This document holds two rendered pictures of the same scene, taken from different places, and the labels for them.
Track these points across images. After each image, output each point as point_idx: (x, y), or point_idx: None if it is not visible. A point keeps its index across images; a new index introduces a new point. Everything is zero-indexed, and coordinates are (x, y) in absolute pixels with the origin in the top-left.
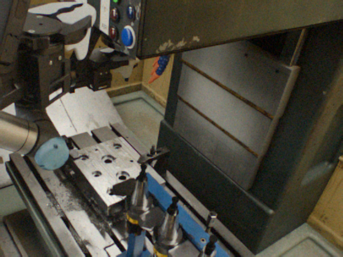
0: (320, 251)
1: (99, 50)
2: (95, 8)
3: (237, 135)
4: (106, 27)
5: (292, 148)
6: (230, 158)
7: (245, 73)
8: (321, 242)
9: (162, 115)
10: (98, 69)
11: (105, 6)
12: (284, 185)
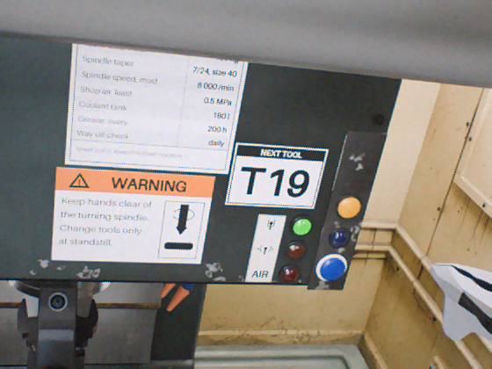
0: (206, 365)
1: (29, 317)
2: (230, 256)
3: (112, 299)
4: (266, 272)
5: None
6: (106, 336)
7: None
8: (201, 353)
9: None
10: (83, 348)
11: (266, 246)
12: (198, 317)
